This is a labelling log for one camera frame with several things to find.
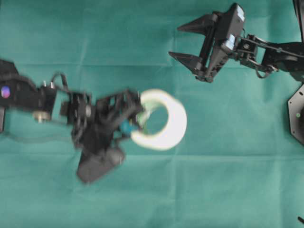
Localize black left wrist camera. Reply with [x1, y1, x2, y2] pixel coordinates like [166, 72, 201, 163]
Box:
[76, 143, 126, 184]

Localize black frame post right edge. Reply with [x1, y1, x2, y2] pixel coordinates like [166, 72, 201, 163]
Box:
[293, 0, 304, 43]

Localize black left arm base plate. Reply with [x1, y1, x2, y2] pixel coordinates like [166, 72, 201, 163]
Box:
[0, 107, 5, 133]

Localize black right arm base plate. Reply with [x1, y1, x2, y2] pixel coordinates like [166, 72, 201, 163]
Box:
[287, 84, 304, 145]

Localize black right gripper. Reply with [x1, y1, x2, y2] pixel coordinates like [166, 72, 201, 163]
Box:
[168, 11, 232, 83]

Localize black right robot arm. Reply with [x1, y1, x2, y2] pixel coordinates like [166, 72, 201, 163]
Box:
[169, 9, 304, 83]

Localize black right camera cable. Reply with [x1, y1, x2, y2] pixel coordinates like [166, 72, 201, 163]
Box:
[239, 35, 304, 59]

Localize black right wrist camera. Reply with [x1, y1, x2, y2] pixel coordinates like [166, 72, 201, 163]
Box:
[215, 3, 245, 51]

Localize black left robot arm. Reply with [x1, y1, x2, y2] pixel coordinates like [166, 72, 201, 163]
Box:
[0, 59, 143, 151]

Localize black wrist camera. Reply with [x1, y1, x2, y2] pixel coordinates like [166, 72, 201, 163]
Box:
[215, 3, 245, 51]
[76, 143, 126, 184]

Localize green cloth table cover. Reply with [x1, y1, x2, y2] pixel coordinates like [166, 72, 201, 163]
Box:
[0, 0, 304, 228]

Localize white duct tape roll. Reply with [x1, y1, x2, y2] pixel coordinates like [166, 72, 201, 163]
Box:
[131, 89, 187, 151]

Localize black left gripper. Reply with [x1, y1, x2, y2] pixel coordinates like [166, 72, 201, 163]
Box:
[60, 89, 144, 149]

